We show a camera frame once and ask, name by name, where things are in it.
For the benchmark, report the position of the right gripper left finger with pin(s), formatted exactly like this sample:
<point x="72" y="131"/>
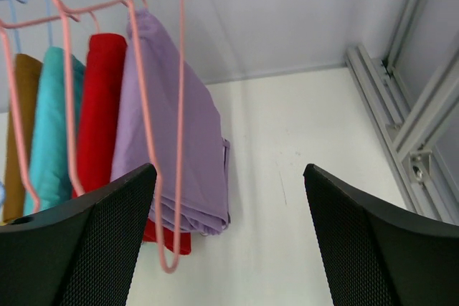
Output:
<point x="82" y="252"/>

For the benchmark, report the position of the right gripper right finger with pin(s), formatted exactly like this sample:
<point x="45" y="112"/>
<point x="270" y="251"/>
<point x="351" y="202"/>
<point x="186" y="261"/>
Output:
<point x="376" y="253"/>

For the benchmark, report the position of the pink hanger of yellow trousers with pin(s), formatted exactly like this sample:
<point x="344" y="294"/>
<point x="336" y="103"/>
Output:
<point x="166" y="267"/>

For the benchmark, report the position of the teal trousers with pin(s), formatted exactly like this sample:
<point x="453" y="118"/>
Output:
<point x="48" y="169"/>

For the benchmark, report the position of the lilac trousers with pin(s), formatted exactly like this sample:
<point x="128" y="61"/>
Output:
<point x="204" y="197"/>

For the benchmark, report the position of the red trousers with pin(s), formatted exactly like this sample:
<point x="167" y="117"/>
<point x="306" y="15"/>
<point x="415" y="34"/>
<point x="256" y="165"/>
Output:
<point x="111" y="140"/>

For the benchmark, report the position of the brown trousers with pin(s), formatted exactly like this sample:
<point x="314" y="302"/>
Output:
<point x="27" y="74"/>

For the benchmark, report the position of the pink hanger of red trousers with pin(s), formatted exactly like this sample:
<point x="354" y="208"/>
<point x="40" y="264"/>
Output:
<point x="15" y="109"/>

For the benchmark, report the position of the pink hanger of lilac trousers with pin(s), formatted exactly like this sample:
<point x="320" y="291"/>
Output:
<point x="65" y="13"/>

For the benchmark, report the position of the blue hanger of teal trousers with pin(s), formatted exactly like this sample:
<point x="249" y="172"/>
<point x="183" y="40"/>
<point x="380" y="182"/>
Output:
<point x="36" y="5"/>

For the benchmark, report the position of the aluminium frame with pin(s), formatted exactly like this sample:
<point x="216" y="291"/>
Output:
<point x="411" y="96"/>

